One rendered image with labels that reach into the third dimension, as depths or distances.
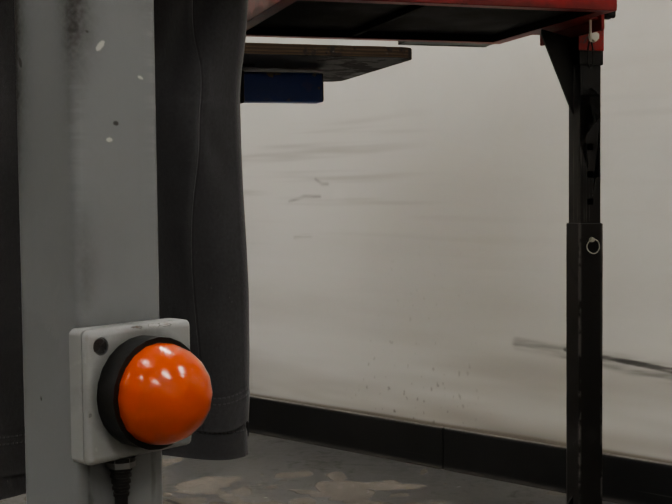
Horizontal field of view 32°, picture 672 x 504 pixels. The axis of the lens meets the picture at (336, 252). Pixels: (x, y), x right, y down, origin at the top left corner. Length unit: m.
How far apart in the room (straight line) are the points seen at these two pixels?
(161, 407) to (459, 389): 2.62
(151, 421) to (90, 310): 0.05
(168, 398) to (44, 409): 0.06
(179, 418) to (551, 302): 2.44
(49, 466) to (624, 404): 2.36
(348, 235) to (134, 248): 2.77
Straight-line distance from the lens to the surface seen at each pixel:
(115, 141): 0.45
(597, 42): 2.21
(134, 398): 0.42
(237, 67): 0.89
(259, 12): 1.95
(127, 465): 0.45
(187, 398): 0.42
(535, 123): 2.85
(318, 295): 3.31
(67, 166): 0.44
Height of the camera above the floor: 0.72
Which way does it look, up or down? 3 degrees down
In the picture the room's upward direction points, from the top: 1 degrees counter-clockwise
